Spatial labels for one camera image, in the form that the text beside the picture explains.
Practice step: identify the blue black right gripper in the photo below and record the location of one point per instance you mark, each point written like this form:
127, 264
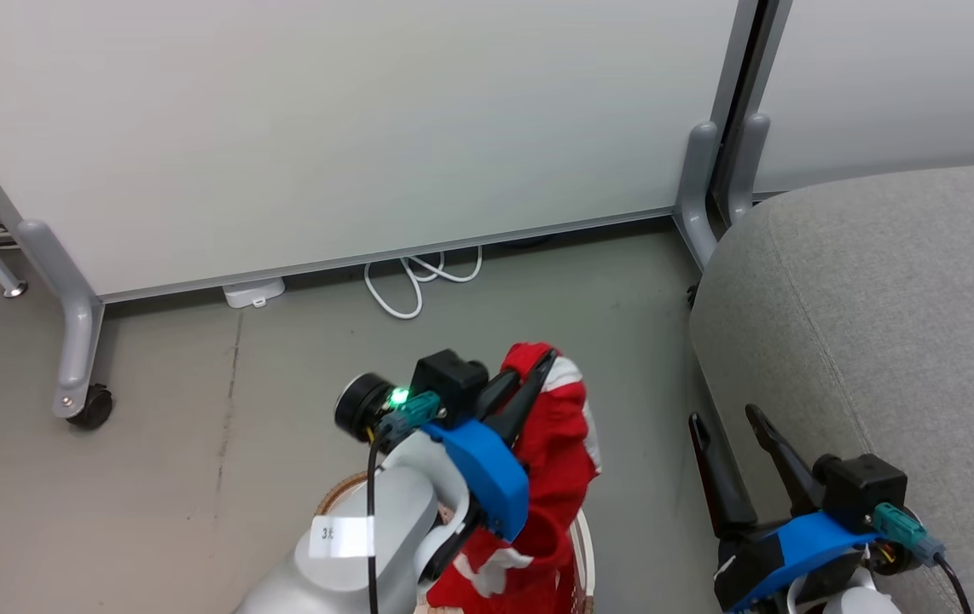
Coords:
781, 546

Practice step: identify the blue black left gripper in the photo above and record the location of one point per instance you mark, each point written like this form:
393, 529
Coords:
491, 477

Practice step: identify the red white jersey garment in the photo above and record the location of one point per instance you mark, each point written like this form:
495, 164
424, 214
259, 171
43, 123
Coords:
551, 452

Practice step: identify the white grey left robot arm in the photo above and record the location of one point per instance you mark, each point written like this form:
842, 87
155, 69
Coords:
350, 588

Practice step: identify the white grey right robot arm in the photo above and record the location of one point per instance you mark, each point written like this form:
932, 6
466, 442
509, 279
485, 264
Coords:
858, 601

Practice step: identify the wicker laundry basket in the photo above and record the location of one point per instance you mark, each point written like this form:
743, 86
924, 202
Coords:
340, 492

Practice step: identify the grey fabric seat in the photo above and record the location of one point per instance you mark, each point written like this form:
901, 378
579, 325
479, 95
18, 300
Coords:
896, 324

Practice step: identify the small black caster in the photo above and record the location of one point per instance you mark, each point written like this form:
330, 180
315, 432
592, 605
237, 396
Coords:
692, 296

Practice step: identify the white paper label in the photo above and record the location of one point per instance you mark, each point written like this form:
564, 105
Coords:
340, 537

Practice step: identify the white power adapter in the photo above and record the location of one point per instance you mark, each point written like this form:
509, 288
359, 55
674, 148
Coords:
253, 292

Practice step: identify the wide white partition panel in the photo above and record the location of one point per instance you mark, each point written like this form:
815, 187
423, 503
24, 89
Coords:
325, 128

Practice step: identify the black caster wheel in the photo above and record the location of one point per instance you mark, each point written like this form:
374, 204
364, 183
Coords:
95, 408

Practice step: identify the grey partition foot with caster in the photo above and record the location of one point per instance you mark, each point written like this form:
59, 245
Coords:
69, 307

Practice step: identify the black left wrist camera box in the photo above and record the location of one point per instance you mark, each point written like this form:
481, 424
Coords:
449, 384

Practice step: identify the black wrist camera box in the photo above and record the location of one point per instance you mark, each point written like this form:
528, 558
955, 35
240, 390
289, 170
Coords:
449, 384
862, 486

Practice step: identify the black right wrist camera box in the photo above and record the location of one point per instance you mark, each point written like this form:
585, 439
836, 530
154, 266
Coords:
862, 486

